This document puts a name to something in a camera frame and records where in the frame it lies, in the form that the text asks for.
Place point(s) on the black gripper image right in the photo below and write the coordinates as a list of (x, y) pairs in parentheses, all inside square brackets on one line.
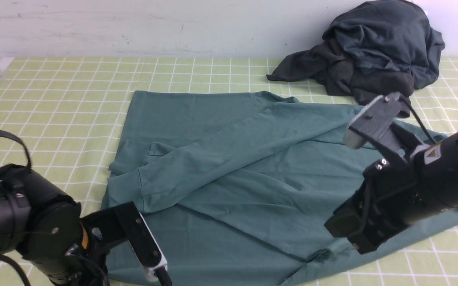
[(388, 205)]

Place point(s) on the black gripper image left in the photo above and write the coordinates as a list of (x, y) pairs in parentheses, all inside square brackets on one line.
[(67, 257)]

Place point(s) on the green long-sleeved shirt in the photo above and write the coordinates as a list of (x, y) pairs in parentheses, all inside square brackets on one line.
[(236, 188)]

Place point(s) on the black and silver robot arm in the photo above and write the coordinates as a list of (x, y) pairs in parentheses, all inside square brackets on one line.
[(43, 224)]

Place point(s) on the dark grey crumpled garment pile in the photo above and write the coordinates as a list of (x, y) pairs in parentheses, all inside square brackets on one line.
[(376, 48)]

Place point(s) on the green checkered tablecloth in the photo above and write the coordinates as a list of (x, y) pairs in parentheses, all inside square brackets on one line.
[(70, 112)]

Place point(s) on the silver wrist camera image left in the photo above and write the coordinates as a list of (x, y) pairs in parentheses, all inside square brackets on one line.
[(113, 226)]

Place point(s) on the grey wrist camera image right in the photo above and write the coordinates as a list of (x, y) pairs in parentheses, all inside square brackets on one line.
[(375, 124)]

